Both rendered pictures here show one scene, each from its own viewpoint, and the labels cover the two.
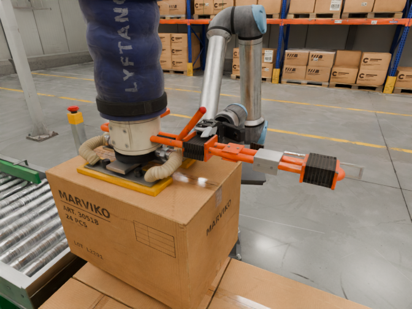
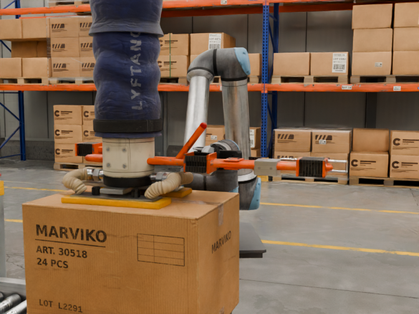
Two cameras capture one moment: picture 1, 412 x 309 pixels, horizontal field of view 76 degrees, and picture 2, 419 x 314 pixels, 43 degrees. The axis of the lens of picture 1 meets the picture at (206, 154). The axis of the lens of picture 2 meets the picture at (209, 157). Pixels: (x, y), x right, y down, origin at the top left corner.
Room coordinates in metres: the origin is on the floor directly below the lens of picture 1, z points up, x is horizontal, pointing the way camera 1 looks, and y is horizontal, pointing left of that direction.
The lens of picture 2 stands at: (-0.88, 0.24, 1.41)
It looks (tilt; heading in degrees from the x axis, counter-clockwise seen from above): 7 degrees down; 351
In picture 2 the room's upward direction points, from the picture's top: straight up
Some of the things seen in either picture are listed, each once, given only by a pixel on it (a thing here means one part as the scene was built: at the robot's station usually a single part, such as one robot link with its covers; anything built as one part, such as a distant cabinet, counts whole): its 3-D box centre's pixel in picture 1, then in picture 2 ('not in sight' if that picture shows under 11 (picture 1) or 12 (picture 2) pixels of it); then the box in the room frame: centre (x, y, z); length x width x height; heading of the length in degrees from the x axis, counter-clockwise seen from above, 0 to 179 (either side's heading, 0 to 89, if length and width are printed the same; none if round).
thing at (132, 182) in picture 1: (122, 170); (115, 195); (0.78, 0.28, 1.09); 0.34 x 0.10 x 0.05; 63
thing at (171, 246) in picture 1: (151, 209); (136, 256); (0.85, 0.22, 0.87); 0.60 x 0.40 x 0.40; 62
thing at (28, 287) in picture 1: (92, 235); not in sight; (1.02, 0.57, 0.58); 0.70 x 0.03 x 0.06; 155
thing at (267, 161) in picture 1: (268, 161); (267, 167); (0.66, -0.17, 1.19); 0.07 x 0.07 x 0.04; 63
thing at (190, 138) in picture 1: (200, 145); (200, 162); (0.75, 0.02, 1.20); 0.10 x 0.08 x 0.06; 153
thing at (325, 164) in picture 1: (319, 171); (312, 167); (0.59, -0.29, 1.20); 0.08 x 0.07 x 0.05; 63
